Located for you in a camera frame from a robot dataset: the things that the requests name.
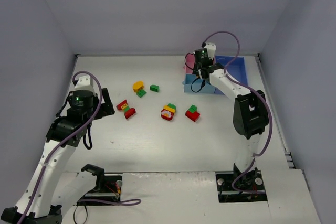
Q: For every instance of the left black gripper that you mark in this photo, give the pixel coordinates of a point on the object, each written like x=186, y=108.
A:
x=105, y=104

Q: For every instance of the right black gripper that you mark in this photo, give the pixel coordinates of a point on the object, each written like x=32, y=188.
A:
x=196, y=70

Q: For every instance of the yellow rounded lego brick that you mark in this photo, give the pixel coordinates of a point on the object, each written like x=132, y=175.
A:
x=139, y=85

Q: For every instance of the green rounded lego brick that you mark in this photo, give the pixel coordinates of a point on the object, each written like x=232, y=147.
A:
x=154, y=88

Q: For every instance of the green square lego brick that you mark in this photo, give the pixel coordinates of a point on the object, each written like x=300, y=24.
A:
x=141, y=93

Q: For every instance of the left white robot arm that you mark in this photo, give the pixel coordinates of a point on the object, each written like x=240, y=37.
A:
x=38, y=203

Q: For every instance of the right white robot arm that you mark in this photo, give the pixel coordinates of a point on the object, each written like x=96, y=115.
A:
x=251, y=113

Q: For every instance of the red yellow green lego figure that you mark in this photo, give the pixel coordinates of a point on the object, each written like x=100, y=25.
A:
x=126, y=109

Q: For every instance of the light blue container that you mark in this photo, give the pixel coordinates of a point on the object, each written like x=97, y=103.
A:
x=192, y=83

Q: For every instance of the dark blue container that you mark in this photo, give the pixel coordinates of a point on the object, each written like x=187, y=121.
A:
x=236, y=69

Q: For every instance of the red green lego stack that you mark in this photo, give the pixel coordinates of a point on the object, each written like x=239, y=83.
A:
x=192, y=113

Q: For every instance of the flower lego stack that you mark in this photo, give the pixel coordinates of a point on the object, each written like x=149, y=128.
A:
x=168, y=112

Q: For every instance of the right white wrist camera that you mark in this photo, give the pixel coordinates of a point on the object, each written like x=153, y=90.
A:
x=210, y=48

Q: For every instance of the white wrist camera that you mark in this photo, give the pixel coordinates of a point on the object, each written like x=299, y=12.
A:
x=210, y=48
x=84, y=83

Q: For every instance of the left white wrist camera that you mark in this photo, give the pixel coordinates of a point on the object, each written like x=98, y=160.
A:
x=84, y=83

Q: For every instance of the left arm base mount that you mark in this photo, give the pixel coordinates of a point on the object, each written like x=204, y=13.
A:
x=109, y=192

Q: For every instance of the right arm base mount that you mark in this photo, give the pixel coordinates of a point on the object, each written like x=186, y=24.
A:
x=250, y=188

